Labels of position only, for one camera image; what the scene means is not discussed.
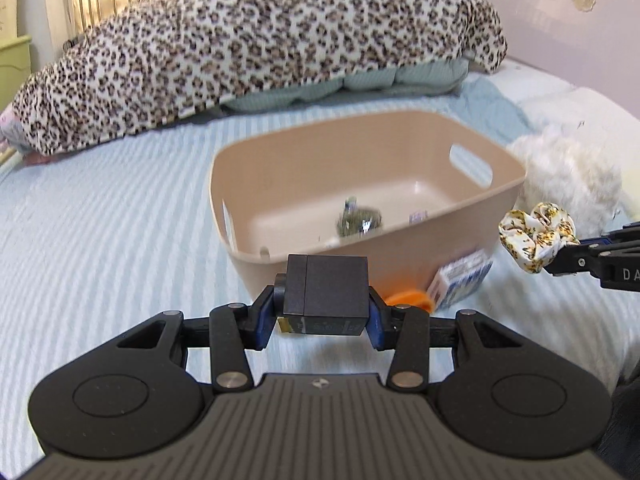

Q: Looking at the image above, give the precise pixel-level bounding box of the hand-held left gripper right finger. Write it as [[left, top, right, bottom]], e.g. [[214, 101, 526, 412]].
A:
[[368, 285, 526, 391]]

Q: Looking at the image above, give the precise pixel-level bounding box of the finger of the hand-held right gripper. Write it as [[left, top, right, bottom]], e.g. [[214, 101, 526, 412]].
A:
[[575, 221, 640, 248], [544, 242, 608, 278]]

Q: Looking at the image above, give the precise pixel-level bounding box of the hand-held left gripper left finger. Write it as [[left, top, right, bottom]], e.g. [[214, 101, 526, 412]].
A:
[[117, 285, 286, 393]]

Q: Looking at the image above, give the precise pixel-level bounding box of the white yellow floral scrunchie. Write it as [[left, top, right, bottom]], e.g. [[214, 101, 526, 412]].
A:
[[498, 202, 581, 275]]

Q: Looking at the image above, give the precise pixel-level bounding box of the black square box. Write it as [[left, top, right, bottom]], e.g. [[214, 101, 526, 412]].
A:
[[274, 254, 371, 337]]

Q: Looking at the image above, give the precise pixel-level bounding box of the beige plastic basin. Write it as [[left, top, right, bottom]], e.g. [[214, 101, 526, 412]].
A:
[[208, 109, 528, 307]]

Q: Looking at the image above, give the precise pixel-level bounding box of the orange round lid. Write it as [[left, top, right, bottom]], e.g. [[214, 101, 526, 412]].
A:
[[385, 290, 434, 314]]

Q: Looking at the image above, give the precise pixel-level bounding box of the white fluffy plush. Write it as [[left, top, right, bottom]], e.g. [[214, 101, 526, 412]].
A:
[[506, 125, 625, 256]]

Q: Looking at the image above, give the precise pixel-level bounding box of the white blue carton box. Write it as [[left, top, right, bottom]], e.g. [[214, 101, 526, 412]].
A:
[[425, 249, 495, 311]]

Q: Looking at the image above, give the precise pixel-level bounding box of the small green silver trinket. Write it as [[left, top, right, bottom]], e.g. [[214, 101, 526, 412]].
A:
[[336, 198, 384, 237]]

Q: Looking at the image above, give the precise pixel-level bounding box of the white quilted blanket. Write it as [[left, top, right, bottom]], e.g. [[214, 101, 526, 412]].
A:
[[492, 57, 640, 211]]

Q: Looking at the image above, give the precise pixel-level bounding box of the dark cloth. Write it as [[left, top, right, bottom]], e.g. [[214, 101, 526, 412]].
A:
[[595, 370, 640, 480]]

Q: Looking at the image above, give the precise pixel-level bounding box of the light blue striped bedsheet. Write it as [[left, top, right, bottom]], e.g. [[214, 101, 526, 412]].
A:
[[0, 72, 640, 461]]

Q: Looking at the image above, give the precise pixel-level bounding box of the teal quilted pillow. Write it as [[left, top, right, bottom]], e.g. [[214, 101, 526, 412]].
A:
[[220, 54, 472, 113]]

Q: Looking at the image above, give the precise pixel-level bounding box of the leopard print blanket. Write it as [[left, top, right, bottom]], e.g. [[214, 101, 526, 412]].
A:
[[9, 0, 509, 156]]

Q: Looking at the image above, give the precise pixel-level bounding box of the pale green nightstand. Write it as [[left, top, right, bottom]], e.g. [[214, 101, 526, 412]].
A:
[[0, 35, 33, 111]]

